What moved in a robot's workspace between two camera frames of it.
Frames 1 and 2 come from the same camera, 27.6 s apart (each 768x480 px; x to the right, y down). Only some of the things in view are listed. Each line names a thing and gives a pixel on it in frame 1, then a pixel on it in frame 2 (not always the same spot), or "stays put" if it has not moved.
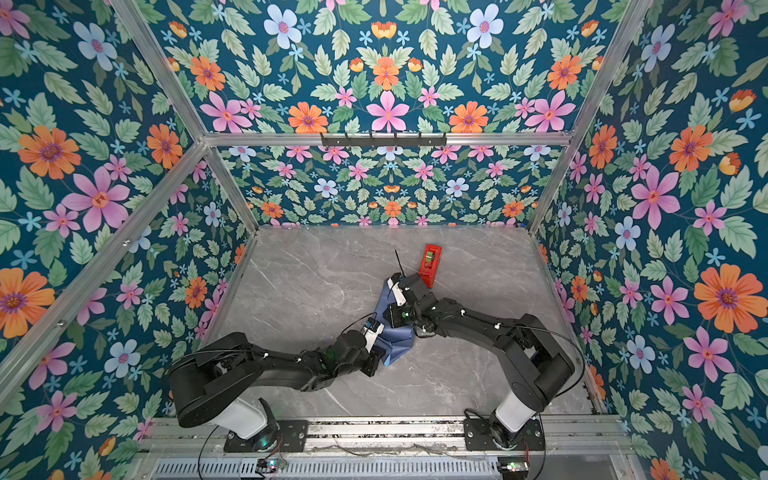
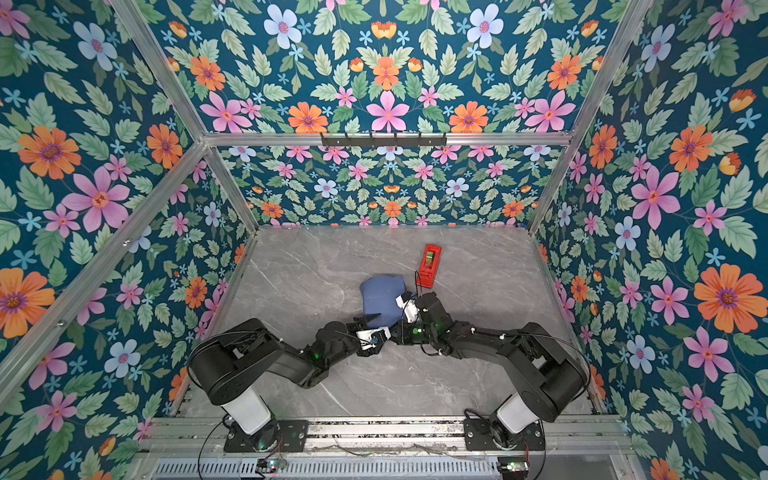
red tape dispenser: (429, 265) stays put
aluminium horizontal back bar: (441, 139) stays put
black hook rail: (384, 141) stays put
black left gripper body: (368, 364) to (354, 327)
